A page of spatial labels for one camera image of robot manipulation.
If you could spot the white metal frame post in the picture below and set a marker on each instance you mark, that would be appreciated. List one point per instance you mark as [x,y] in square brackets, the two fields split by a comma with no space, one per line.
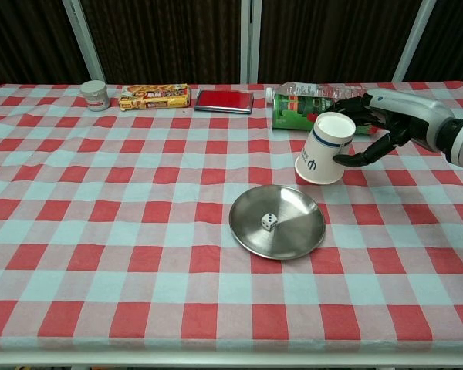
[84,40]
[251,40]
[413,40]

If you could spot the round metal plate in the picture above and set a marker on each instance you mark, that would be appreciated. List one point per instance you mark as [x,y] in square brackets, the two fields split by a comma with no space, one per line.
[289,235]

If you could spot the green Pringles can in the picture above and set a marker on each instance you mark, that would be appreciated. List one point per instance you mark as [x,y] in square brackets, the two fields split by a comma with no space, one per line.
[293,112]

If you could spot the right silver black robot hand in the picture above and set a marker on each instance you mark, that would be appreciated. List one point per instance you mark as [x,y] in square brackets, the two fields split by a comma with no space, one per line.
[413,115]

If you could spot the white paper cup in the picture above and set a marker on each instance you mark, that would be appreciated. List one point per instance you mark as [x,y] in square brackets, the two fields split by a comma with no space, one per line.
[324,154]

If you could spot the red white checkered tablecloth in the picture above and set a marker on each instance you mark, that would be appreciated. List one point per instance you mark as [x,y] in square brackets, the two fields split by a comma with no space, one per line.
[139,270]

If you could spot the white die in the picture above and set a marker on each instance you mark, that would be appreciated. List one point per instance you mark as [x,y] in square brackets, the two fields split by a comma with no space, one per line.
[268,222]

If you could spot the small white plastic jar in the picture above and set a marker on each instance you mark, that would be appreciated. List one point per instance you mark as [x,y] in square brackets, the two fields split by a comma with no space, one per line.
[95,96]

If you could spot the red flat metal case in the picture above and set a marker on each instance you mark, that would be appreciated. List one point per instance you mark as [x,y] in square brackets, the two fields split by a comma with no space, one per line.
[224,100]

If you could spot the clear plastic water bottle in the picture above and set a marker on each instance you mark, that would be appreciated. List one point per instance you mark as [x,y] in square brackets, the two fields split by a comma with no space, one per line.
[316,90]

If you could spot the yellow snack box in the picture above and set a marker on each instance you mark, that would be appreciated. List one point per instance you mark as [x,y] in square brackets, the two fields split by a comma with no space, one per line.
[154,97]

